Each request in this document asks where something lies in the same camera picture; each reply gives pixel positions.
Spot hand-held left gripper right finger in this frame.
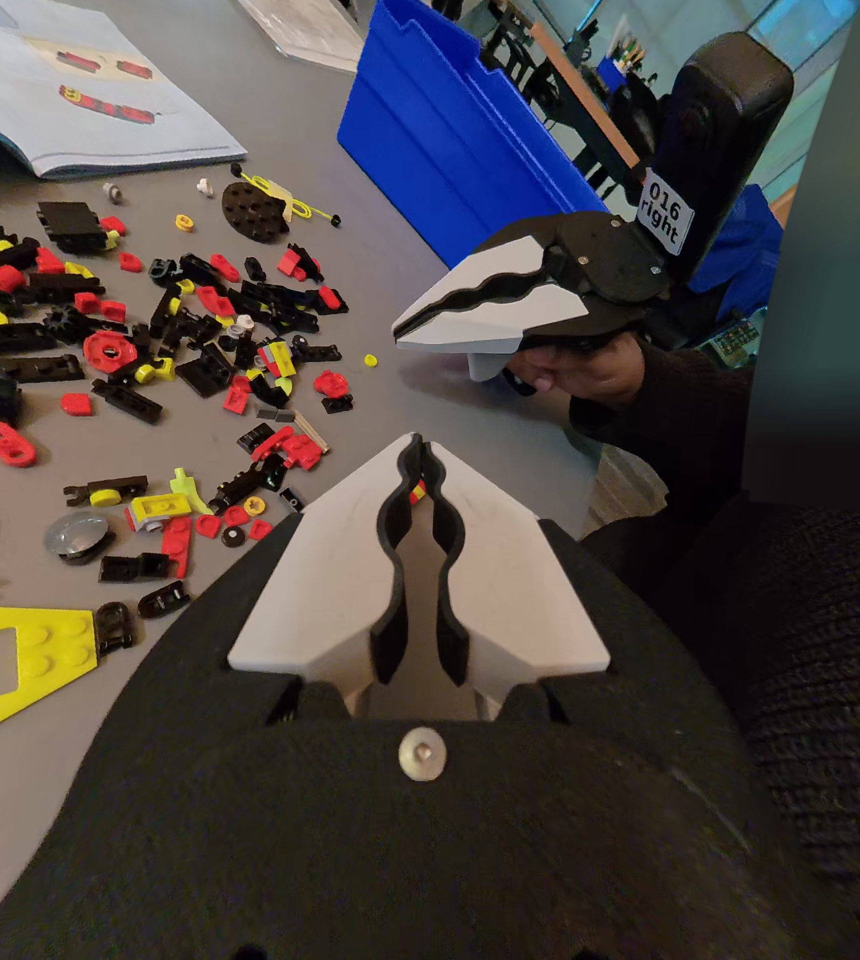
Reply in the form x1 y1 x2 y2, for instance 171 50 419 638
422 441 612 721

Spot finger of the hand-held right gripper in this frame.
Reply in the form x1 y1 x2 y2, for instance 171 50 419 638
392 234 549 336
392 283 591 384

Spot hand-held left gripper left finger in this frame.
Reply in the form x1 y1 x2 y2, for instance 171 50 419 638
227 431 425 717

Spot person's right forearm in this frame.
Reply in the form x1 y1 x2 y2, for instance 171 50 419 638
568 337 757 511

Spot pile of loose lego pieces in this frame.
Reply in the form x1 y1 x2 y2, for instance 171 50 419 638
0 161 380 738

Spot lego instruction booklet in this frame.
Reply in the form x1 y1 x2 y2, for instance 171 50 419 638
0 0 248 181

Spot person's right hand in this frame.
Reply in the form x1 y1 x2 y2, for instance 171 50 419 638
508 333 644 406

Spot blue fabric bag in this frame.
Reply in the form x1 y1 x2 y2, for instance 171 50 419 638
688 183 785 301

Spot blue plastic bin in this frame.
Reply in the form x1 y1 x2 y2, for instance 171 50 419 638
336 0 611 270

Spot green circuit board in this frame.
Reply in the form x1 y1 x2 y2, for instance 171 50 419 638
703 311 767 369

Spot person's dark knit clothing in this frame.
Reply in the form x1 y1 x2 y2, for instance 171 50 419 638
580 487 860 960

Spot white paper sheet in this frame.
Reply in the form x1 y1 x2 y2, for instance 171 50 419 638
238 0 371 75

